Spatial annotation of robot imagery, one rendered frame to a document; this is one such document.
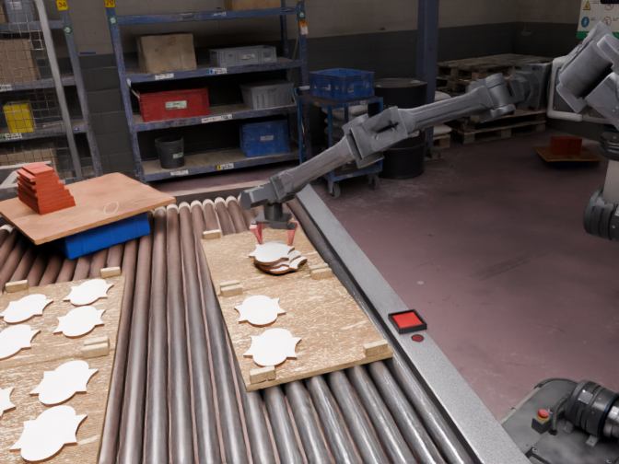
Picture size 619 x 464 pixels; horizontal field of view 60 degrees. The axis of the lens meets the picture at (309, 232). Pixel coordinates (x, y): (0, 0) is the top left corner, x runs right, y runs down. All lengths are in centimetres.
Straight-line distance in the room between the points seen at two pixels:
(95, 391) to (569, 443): 156
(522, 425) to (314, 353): 111
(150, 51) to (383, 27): 282
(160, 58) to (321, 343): 452
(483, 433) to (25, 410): 94
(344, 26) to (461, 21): 160
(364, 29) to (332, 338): 570
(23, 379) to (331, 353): 70
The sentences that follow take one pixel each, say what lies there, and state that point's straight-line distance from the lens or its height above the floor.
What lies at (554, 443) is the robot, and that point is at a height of 26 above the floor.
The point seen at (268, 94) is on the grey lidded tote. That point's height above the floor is 78.
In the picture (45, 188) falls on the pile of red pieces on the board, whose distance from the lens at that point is 211.
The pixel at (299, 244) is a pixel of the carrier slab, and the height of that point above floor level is 94.
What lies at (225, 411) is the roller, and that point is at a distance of 120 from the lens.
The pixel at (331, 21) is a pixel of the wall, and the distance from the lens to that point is 662.
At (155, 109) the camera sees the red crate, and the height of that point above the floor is 77.
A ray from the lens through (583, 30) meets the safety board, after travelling 715.
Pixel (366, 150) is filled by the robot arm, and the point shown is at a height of 137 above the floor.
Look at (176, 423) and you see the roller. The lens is 120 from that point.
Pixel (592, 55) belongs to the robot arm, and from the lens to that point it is 100.
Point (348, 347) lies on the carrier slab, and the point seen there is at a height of 94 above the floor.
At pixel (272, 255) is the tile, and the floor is 99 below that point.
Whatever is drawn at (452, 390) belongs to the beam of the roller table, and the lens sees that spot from 124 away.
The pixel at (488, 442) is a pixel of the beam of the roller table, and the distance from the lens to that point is 115.
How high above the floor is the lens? 170
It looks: 24 degrees down
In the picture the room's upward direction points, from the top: 3 degrees counter-clockwise
